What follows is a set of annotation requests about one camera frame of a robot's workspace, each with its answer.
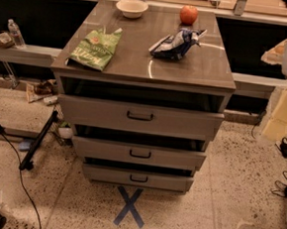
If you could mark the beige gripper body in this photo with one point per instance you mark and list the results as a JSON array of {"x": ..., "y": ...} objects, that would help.
[{"x": 274, "y": 56}]

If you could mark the blue chip bag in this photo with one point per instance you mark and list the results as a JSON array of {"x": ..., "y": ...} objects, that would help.
[{"x": 175, "y": 47}]

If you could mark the white paper bowl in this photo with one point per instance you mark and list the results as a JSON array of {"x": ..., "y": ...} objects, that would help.
[{"x": 132, "y": 9}]

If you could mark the green chip bag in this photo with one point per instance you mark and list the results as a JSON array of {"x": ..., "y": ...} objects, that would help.
[{"x": 96, "y": 49}]

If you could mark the bowl on side shelf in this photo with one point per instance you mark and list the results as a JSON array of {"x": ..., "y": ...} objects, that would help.
[{"x": 6, "y": 41}]

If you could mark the black power adapter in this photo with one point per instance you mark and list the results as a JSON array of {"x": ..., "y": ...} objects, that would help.
[{"x": 283, "y": 147}]

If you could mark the red apple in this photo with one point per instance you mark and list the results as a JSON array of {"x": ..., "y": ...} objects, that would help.
[{"x": 188, "y": 15}]

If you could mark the grey drawer cabinet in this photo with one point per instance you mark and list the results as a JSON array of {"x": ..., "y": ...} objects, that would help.
[{"x": 201, "y": 81}]

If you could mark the top grey drawer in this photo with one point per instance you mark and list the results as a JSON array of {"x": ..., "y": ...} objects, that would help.
[{"x": 149, "y": 119}]

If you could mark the grey drawer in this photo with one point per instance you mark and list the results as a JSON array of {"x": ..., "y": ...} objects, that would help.
[
  {"x": 138, "y": 154},
  {"x": 149, "y": 119},
  {"x": 142, "y": 179}
]

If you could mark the middle grey drawer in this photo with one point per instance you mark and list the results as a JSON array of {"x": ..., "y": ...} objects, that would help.
[{"x": 138, "y": 154}]

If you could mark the blue tape cross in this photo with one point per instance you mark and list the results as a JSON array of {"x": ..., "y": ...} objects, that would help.
[{"x": 129, "y": 207}]

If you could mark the bottom grey drawer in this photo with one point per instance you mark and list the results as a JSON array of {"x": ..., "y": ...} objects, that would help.
[{"x": 142, "y": 179}]

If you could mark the small white pot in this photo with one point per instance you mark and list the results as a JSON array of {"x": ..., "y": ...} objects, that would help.
[{"x": 65, "y": 130}]

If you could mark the crumpled snack wrapper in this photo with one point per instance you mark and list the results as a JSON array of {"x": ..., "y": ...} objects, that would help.
[{"x": 36, "y": 92}]

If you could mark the grey side shelf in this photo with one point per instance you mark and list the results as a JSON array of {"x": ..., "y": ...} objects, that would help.
[{"x": 32, "y": 55}]

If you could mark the clear water bottle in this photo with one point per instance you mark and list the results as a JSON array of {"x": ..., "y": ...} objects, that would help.
[{"x": 16, "y": 34}]

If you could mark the black tripod leg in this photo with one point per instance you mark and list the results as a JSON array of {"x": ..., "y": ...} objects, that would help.
[{"x": 26, "y": 163}]

